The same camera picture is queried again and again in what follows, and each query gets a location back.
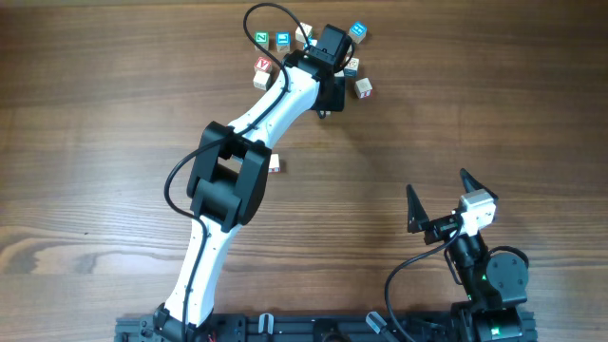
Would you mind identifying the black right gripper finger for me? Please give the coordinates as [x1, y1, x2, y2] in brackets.
[460, 168, 499, 200]
[406, 184, 429, 234]

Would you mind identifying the red I block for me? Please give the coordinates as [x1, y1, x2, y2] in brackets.
[354, 78, 373, 99]
[269, 154, 280, 173]

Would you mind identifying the green F wooden block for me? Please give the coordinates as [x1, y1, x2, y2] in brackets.
[253, 71, 272, 91]

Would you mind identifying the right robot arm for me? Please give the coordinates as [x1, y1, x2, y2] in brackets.
[407, 169, 538, 341]

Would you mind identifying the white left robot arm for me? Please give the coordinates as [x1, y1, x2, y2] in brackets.
[154, 25, 354, 341]

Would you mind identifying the blue X side block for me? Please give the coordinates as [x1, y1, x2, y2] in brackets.
[343, 57, 360, 78]

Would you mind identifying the blue D wooden block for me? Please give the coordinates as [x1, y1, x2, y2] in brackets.
[303, 39, 317, 51]

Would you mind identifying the blue top block right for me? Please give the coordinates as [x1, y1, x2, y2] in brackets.
[349, 21, 368, 44]

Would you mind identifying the plain top wooden block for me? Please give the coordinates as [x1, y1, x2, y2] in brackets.
[294, 22, 313, 44]

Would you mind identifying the blue top block left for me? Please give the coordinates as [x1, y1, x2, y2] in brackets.
[275, 31, 291, 53]

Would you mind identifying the red V wooden block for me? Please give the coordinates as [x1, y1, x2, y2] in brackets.
[254, 57, 273, 73]

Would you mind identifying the green top wooden block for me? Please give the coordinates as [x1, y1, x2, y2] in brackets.
[254, 30, 270, 50]

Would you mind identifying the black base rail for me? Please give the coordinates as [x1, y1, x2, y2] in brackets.
[113, 311, 539, 342]

